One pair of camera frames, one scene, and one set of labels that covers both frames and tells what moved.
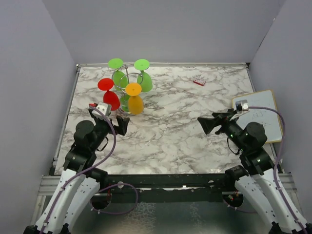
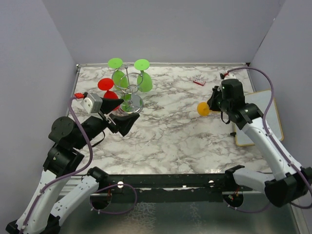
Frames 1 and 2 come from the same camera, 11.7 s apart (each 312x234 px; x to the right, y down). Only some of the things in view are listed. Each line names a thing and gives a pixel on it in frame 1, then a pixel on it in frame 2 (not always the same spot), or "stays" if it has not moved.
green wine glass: [120, 80] stays
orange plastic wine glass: [135, 104] to [203, 108]
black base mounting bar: [197, 187] stays
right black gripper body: [230, 127] to [217, 103]
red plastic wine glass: [109, 97] stays
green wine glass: [141, 65] stays
